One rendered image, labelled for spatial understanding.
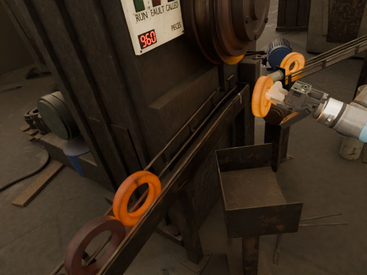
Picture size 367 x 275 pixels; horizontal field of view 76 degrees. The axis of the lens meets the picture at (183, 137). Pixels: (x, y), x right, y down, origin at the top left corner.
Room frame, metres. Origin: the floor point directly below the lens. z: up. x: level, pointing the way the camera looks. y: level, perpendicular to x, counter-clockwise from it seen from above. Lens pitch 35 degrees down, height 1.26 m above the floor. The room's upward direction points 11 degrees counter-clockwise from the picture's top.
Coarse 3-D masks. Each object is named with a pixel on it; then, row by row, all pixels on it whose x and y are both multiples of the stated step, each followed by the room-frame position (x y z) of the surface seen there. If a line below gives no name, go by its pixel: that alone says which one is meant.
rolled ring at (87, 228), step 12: (108, 216) 0.45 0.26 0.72; (84, 228) 0.40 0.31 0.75; (96, 228) 0.40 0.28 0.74; (108, 228) 0.42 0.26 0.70; (120, 228) 0.44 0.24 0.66; (72, 240) 0.38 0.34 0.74; (84, 240) 0.37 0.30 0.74; (120, 240) 0.43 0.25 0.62; (72, 252) 0.35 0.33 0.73; (108, 252) 0.41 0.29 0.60; (72, 264) 0.33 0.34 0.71; (96, 264) 0.38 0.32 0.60
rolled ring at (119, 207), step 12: (132, 180) 0.53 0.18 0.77; (144, 180) 0.55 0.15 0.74; (156, 180) 0.58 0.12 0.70; (120, 192) 0.50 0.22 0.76; (132, 192) 0.51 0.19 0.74; (156, 192) 0.57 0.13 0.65; (120, 204) 0.48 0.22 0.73; (144, 204) 0.55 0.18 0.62; (120, 216) 0.46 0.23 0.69; (132, 216) 0.49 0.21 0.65
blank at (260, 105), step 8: (264, 80) 0.76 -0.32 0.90; (272, 80) 0.81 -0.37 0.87; (256, 88) 0.75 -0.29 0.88; (264, 88) 0.75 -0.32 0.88; (256, 96) 0.73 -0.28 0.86; (264, 96) 0.75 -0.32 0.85; (256, 104) 0.72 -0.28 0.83; (264, 104) 0.78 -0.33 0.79; (256, 112) 0.73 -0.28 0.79; (264, 112) 0.75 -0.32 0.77
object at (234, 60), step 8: (200, 0) 0.92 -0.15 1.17; (208, 0) 0.88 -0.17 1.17; (200, 8) 0.91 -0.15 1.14; (208, 8) 0.88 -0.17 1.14; (200, 16) 0.91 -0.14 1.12; (208, 16) 0.88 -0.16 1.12; (200, 24) 0.92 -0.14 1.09; (208, 24) 0.88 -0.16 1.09; (200, 32) 0.92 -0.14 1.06; (208, 32) 0.90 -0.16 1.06; (216, 32) 0.91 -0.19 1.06; (200, 40) 0.94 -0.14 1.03; (208, 40) 0.92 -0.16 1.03; (216, 40) 0.91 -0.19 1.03; (208, 48) 0.94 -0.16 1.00; (216, 48) 0.91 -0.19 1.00; (216, 56) 0.95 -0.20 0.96; (224, 56) 0.95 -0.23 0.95; (232, 56) 1.01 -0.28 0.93; (240, 56) 1.07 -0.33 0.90; (232, 64) 1.00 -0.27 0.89
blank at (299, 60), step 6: (288, 54) 1.30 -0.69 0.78; (294, 54) 1.28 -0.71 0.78; (300, 54) 1.29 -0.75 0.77; (282, 60) 1.30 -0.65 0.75; (288, 60) 1.27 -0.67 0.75; (294, 60) 1.28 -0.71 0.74; (300, 60) 1.29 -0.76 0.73; (282, 66) 1.27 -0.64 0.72; (288, 66) 1.27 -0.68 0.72; (294, 66) 1.32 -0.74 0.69; (300, 66) 1.29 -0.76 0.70; (288, 72) 1.27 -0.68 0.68
